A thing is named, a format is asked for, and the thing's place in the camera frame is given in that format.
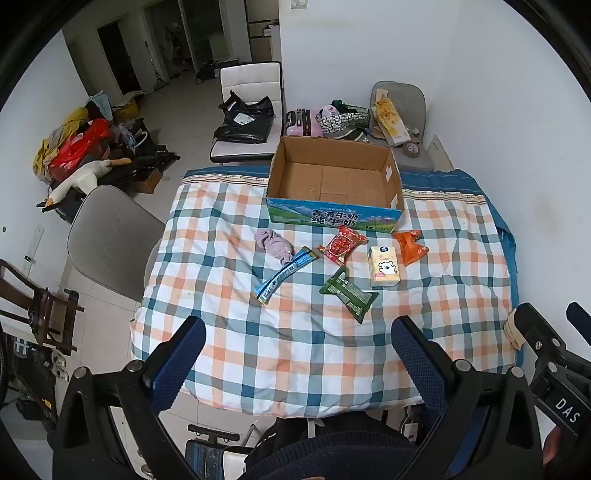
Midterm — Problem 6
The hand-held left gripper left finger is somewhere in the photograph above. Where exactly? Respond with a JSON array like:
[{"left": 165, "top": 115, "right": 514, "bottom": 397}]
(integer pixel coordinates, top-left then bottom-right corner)
[{"left": 53, "top": 316, "right": 207, "bottom": 480}]

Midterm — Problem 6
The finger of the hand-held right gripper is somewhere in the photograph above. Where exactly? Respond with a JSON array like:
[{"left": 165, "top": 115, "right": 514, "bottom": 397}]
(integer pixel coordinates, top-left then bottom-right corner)
[
  {"left": 514, "top": 302, "right": 568, "bottom": 370},
  {"left": 566, "top": 302, "right": 591, "bottom": 345}
]

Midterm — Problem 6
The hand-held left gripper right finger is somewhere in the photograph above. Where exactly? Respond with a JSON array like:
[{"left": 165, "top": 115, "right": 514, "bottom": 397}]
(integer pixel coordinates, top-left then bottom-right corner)
[{"left": 391, "top": 315, "right": 546, "bottom": 480}]

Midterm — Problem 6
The green snack packet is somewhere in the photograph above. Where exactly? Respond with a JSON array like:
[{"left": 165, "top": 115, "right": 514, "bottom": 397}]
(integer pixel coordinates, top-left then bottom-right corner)
[{"left": 320, "top": 267, "right": 379, "bottom": 322}]

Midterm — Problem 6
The yellow white tissue pack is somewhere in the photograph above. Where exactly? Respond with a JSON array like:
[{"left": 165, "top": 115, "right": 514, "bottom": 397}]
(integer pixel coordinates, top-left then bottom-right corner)
[{"left": 368, "top": 244, "right": 402, "bottom": 288}]

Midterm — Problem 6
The orange snack packet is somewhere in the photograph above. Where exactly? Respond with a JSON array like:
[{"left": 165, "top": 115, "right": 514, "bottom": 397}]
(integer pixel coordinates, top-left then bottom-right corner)
[{"left": 392, "top": 229, "right": 430, "bottom": 267}]

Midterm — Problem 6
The red snack packet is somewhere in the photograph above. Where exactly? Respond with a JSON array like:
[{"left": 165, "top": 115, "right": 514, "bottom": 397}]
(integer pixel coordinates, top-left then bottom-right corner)
[{"left": 317, "top": 225, "right": 369, "bottom": 267}]

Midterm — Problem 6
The blue stick snack packet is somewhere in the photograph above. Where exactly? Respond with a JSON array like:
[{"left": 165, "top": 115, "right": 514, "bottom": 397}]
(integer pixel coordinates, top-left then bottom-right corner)
[{"left": 255, "top": 247, "right": 321, "bottom": 305}]

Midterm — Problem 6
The purple sock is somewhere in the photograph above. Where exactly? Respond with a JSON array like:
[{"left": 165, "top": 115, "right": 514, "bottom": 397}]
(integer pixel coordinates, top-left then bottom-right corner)
[{"left": 254, "top": 228, "right": 294, "bottom": 267}]

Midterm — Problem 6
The cardboard box with blue print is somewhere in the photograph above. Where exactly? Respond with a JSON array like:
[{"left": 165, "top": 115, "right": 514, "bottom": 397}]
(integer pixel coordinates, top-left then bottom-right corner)
[{"left": 265, "top": 135, "right": 404, "bottom": 233}]

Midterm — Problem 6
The person's right hand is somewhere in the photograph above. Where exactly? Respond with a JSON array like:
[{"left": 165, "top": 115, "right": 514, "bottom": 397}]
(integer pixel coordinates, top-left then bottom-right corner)
[{"left": 542, "top": 427, "right": 571, "bottom": 467}]

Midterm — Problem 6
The plaid blanket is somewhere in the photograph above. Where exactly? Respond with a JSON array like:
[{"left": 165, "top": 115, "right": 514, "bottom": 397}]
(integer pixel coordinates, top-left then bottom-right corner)
[{"left": 130, "top": 166, "right": 520, "bottom": 418}]

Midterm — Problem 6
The dark wooden chair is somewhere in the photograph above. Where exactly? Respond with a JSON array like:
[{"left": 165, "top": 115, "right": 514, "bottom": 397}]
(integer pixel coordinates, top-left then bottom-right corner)
[{"left": 0, "top": 258, "right": 86, "bottom": 356}]

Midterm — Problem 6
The grey shell chair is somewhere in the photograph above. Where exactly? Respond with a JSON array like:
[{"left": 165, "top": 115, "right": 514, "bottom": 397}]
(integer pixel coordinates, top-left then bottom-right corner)
[{"left": 67, "top": 185, "right": 167, "bottom": 303}]

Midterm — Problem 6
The small brown cardboard box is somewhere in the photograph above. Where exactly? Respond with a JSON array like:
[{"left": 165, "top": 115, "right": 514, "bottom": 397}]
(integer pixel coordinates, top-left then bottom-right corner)
[{"left": 131, "top": 166, "right": 162, "bottom": 195}]

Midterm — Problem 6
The black folded stroller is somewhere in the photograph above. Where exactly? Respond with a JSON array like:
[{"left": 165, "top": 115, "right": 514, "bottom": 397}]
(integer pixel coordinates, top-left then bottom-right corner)
[{"left": 39, "top": 141, "right": 181, "bottom": 222}]

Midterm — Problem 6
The white goose plush toy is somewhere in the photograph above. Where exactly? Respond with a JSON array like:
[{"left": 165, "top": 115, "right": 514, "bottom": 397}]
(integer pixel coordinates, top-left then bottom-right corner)
[{"left": 44, "top": 157, "right": 132, "bottom": 208}]

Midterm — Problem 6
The red plastic bag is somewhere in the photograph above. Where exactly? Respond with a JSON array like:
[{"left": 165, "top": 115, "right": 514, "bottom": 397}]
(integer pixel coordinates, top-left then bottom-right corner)
[{"left": 48, "top": 119, "right": 112, "bottom": 181}]

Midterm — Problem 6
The yellow snack box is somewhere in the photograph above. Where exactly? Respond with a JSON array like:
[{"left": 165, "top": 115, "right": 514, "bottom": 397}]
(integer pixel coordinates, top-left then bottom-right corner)
[{"left": 372, "top": 90, "right": 411, "bottom": 147}]

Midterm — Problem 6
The black plastic bag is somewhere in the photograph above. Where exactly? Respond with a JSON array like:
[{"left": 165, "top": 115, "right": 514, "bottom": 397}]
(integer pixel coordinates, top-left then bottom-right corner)
[{"left": 213, "top": 91, "right": 275, "bottom": 145}]

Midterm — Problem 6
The black white patterned tote bag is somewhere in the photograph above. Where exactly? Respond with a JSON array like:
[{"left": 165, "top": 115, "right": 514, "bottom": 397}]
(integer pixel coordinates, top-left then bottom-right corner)
[{"left": 315, "top": 102, "right": 371, "bottom": 140}]

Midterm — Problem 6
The yellow bin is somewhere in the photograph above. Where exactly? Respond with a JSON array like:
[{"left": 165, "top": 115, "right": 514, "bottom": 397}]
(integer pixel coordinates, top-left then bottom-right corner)
[{"left": 113, "top": 92, "right": 145, "bottom": 123}]

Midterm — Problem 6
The pink suitcase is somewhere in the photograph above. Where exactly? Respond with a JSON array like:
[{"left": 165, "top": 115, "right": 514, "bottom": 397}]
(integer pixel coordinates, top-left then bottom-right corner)
[{"left": 285, "top": 107, "right": 329, "bottom": 138}]

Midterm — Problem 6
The yellow cloth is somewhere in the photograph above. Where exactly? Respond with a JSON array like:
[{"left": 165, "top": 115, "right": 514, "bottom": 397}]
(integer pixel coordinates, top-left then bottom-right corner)
[{"left": 32, "top": 107, "right": 88, "bottom": 176}]

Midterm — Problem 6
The grey cushioned chair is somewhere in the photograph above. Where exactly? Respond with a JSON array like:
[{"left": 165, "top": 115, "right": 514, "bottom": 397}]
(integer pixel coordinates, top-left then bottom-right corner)
[{"left": 369, "top": 80, "right": 435, "bottom": 172}]

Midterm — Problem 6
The light blue cloth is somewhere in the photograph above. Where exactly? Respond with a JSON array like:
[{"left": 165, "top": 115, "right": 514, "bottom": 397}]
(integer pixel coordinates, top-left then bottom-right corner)
[{"left": 88, "top": 92, "right": 112, "bottom": 119}]

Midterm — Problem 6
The black floor bag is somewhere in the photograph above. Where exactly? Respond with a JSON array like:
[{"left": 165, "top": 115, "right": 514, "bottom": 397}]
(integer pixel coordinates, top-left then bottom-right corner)
[{"left": 194, "top": 62, "right": 220, "bottom": 85}]

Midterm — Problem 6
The white padded chair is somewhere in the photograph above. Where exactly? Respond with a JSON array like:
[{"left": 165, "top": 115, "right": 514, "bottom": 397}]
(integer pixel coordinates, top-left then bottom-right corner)
[{"left": 210, "top": 61, "right": 283, "bottom": 166}]

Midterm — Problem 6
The coat rack with clothes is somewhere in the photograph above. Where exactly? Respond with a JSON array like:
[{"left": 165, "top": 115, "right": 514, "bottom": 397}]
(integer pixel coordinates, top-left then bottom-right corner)
[{"left": 165, "top": 23, "right": 186, "bottom": 62}]

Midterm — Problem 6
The white wall panel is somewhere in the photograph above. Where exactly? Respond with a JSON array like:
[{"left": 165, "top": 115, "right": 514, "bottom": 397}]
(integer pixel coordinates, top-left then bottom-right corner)
[{"left": 427, "top": 135, "right": 455, "bottom": 171}]

